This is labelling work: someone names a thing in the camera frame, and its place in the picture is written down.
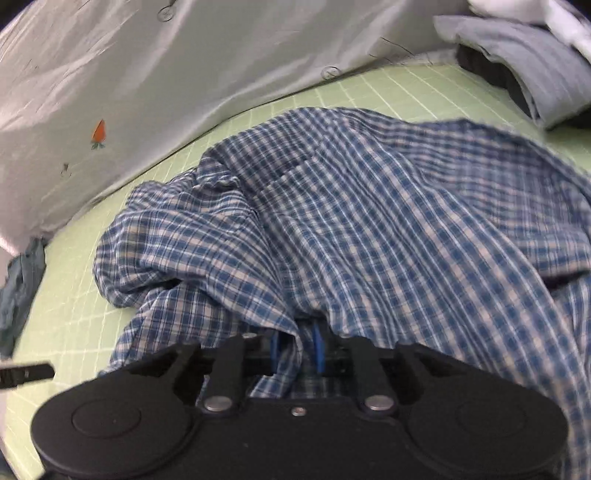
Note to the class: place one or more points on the black garment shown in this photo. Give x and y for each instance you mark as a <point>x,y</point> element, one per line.
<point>489,69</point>

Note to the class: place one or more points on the white garment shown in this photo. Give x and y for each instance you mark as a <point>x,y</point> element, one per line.
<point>568,23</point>

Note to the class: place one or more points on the grey garment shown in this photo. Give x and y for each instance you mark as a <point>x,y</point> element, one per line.
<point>521,55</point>

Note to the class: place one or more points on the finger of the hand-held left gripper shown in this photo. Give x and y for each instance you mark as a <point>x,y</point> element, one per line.
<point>23,374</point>

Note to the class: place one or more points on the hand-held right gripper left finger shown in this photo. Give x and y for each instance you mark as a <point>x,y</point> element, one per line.
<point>275,353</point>

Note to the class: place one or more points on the blue plaid shirt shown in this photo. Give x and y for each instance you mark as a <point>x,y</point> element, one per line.
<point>369,221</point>

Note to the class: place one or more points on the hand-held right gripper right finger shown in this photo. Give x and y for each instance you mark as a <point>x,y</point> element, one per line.
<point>318,353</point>

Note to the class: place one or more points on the grey carrot-print quilt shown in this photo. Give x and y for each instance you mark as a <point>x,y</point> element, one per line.
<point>184,83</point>

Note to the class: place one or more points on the green grid mat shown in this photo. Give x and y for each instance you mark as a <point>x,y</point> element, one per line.
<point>69,300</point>

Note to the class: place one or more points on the blue denim garment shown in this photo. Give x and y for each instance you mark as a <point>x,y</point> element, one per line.
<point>18,295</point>

